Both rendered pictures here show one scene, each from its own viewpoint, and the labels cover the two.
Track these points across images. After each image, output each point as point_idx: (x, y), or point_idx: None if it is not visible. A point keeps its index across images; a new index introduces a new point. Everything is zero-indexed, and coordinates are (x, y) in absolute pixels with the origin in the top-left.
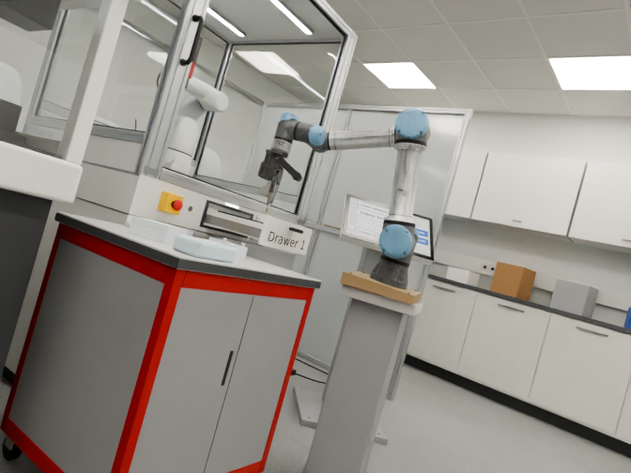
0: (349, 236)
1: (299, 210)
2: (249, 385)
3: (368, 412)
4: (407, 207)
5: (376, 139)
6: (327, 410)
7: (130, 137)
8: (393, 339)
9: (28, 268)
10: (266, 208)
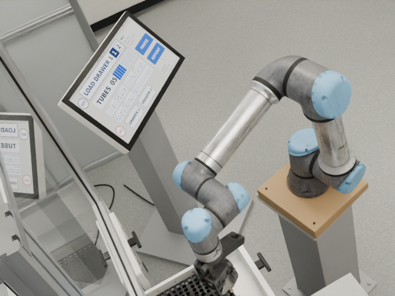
0: (134, 141)
1: (96, 197)
2: None
3: (352, 251)
4: (348, 148)
5: (260, 119)
6: (329, 281)
7: None
8: (351, 208)
9: None
10: (230, 289)
